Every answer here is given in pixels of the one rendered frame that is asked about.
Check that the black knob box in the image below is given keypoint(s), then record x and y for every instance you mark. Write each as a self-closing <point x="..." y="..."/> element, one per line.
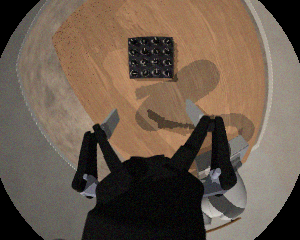
<point x="154" y="49"/>

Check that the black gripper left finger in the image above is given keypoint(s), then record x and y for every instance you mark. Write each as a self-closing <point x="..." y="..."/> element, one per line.
<point x="86" y="177"/>

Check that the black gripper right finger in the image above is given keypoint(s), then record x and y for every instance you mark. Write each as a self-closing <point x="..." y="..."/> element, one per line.
<point x="221" y="177"/>

